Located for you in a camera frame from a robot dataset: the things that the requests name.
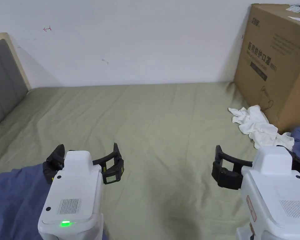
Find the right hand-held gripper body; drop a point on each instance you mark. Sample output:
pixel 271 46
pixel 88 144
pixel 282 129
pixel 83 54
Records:
pixel 275 197

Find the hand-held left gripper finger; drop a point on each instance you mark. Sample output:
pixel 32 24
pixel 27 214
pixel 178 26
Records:
pixel 112 165
pixel 54 162

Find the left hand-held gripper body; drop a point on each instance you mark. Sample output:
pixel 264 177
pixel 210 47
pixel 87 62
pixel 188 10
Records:
pixel 72 195

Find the white crumpled cloth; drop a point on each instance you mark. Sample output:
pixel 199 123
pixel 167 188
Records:
pixel 257 125

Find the dark blue garment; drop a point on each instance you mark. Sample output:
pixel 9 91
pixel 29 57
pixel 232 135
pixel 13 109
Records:
pixel 17 200

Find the bed with pale green sheet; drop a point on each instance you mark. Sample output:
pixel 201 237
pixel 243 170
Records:
pixel 155 130

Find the grey padded headboard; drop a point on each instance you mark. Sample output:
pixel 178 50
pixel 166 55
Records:
pixel 5 82

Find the large brown cardboard carton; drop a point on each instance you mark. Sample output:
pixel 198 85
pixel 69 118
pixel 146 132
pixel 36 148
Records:
pixel 277 62

